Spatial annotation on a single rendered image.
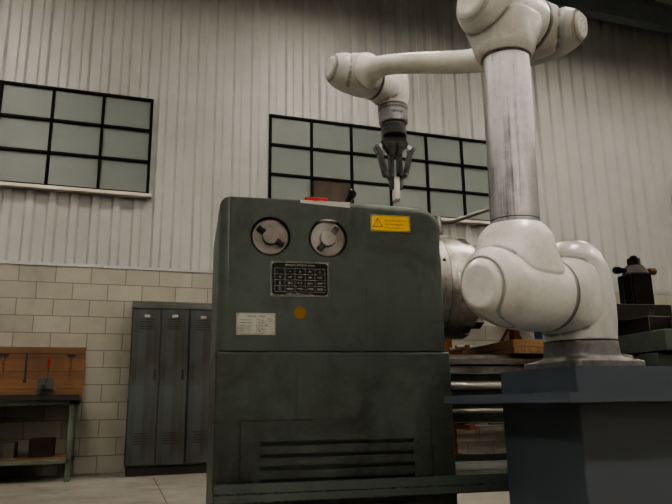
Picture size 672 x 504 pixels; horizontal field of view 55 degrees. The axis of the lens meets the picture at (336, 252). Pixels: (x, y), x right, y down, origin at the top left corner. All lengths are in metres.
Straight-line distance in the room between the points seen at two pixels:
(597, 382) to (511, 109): 0.57
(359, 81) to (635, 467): 1.18
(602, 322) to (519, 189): 0.33
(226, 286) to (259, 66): 8.21
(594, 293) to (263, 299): 0.77
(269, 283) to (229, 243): 0.14
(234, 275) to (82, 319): 6.78
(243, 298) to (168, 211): 7.13
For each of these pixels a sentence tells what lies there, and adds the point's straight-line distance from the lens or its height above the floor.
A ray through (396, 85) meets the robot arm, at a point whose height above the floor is 1.65.
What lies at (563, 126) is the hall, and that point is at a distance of 11.65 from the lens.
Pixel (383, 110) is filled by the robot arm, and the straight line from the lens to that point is 1.99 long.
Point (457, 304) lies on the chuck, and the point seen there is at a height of 1.01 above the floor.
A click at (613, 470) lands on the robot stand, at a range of 1.39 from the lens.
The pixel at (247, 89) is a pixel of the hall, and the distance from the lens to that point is 9.54.
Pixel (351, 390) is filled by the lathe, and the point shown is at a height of 0.77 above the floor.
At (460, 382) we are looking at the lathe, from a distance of 1.85.
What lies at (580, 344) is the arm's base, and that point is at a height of 0.85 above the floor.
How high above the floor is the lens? 0.73
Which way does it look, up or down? 13 degrees up
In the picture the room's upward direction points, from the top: 1 degrees counter-clockwise
